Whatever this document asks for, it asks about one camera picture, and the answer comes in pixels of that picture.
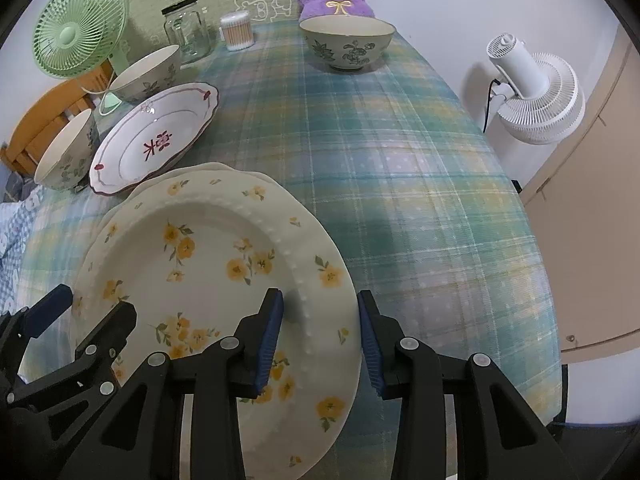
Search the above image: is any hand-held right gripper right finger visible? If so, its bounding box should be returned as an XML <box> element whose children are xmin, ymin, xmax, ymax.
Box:
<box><xmin>358</xmin><ymin>290</ymin><xmax>571</xmax><ymax>480</ymax></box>

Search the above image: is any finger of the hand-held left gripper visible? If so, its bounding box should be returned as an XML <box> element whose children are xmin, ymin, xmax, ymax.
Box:
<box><xmin>0</xmin><ymin>284</ymin><xmax>74</xmax><ymax>376</ymax></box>
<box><xmin>10</xmin><ymin>302</ymin><xmax>138</xmax><ymax>406</ymax></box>

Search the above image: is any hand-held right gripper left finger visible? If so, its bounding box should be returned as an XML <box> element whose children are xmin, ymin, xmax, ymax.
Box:
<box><xmin>60</xmin><ymin>288</ymin><xmax>284</xmax><ymax>480</ymax></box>

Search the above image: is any yellow flower cream plate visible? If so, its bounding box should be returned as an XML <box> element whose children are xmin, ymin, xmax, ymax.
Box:
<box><xmin>70</xmin><ymin>172</ymin><xmax>362</xmax><ymax>480</ymax></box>

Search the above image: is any green floral ceramic bowl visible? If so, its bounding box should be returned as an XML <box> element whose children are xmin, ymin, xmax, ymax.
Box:
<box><xmin>299</xmin><ymin>16</ymin><xmax>397</xmax><ymax>73</ymax></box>

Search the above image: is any blue white cloth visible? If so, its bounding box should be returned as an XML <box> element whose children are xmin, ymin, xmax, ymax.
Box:
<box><xmin>0</xmin><ymin>165</ymin><xmax>46</xmax><ymax>321</ymax></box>

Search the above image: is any red rimmed white plate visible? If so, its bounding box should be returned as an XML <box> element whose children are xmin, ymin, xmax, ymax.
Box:
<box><xmin>89</xmin><ymin>82</ymin><xmax>221</xmax><ymax>197</ymax></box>

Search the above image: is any wooden chair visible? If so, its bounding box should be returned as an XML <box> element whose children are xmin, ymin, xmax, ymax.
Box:
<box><xmin>0</xmin><ymin>62</ymin><xmax>113</xmax><ymax>181</ymax></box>

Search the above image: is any plaid tablecloth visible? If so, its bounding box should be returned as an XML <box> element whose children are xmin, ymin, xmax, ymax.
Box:
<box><xmin>20</xmin><ymin>22</ymin><xmax>563</xmax><ymax>480</ymax></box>

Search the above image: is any green desk fan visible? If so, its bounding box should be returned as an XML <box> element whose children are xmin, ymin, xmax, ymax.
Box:
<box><xmin>31</xmin><ymin>0</ymin><xmax>131</xmax><ymax>116</ymax></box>

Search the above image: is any glass jar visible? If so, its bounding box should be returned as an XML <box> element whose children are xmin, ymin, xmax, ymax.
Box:
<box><xmin>161</xmin><ymin>0</ymin><xmax>212</xmax><ymax>65</ymax></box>

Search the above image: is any white standing fan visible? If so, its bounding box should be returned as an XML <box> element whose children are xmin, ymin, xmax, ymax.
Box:
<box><xmin>460</xmin><ymin>32</ymin><xmax>586</xmax><ymax>146</ymax></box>

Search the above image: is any cotton swab container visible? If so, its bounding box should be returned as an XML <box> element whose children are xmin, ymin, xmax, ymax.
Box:
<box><xmin>220</xmin><ymin>10</ymin><xmax>255</xmax><ymax>52</ymax></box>

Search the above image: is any black fan cable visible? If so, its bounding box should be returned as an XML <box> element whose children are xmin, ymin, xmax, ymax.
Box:
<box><xmin>482</xmin><ymin>77</ymin><xmax>502</xmax><ymax>133</ymax></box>

